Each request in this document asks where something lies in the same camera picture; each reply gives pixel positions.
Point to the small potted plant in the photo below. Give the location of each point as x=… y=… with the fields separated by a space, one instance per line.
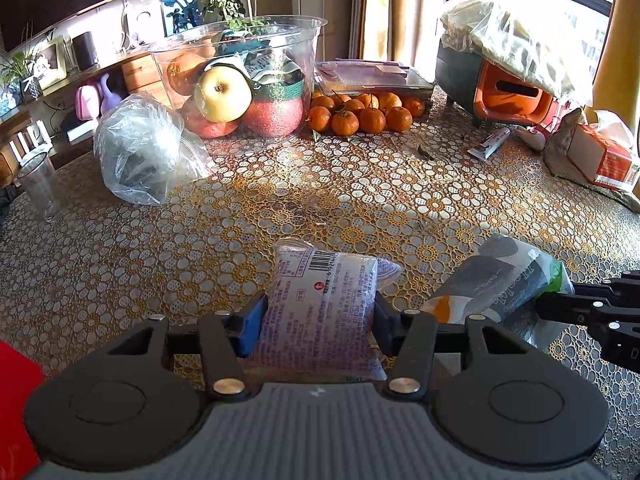
x=30 y=87

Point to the wooden tv cabinet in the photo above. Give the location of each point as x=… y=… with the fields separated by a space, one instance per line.
x=140 y=72

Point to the dark cylindrical speaker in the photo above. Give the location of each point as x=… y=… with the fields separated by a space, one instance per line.
x=84 y=51

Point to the white photo frame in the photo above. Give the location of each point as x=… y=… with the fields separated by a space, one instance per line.
x=50 y=60

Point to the patterned lace cloth desktop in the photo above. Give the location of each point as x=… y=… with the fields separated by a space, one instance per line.
x=225 y=240

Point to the pink small bag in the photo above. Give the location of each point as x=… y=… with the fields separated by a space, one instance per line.
x=87 y=104

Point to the orange tissue pack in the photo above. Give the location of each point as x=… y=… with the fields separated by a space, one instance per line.
x=605 y=160

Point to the red cardboard box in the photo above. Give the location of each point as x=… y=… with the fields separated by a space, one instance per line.
x=17 y=400

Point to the pile of tangerines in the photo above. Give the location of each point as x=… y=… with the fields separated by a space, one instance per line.
x=372 y=120

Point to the clear plastic fruit tub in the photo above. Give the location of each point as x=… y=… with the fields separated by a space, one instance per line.
x=300 y=50

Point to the clear plastic bag grey contents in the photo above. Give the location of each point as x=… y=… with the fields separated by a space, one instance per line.
x=145 y=150

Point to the purple kettle shaped object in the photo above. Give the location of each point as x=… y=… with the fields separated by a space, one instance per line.
x=111 y=97

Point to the orange fruit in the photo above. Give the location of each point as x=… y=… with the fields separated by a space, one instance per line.
x=182 y=72

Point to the red apple in foam net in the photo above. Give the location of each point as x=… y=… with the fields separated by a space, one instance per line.
x=275 y=117

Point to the blue leaf ornament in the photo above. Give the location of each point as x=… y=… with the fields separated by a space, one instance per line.
x=180 y=10

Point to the yellow apple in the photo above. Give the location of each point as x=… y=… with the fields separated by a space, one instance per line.
x=222 y=95

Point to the white round desk device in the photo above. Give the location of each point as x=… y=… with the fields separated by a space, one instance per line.
x=144 y=24

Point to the large crumpled plastic bag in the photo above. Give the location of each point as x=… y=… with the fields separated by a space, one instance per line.
x=525 y=35

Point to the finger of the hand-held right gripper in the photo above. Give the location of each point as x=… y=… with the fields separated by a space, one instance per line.
x=615 y=287
x=570 y=310

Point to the clear drinking glass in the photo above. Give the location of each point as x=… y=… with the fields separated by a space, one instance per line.
x=42 y=190

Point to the orange grey appliance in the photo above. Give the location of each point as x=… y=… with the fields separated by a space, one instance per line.
x=510 y=97

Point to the white router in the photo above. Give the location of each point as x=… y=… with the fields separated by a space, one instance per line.
x=27 y=147

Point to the teal packets in tub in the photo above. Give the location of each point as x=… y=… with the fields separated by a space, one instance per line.
x=280 y=91

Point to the beige curtain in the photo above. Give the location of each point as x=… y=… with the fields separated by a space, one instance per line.
x=400 y=10

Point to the white tube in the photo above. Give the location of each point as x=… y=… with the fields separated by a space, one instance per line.
x=490 y=144

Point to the white green tissue packet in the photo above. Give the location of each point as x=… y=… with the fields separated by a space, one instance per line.
x=495 y=280

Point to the clear lidded plastic box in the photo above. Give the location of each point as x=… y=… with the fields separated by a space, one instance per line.
x=370 y=72

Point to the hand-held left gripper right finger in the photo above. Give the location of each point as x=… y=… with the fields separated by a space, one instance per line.
x=385 y=327

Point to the purple printed snack packet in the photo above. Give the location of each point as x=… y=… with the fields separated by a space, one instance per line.
x=320 y=310

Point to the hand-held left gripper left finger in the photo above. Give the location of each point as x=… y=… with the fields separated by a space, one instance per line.
x=252 y=325

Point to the tall yellow stand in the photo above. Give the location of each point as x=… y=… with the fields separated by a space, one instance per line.
x=617 y=75

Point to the small white pink object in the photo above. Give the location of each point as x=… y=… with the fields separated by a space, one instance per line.
x=531 y=139

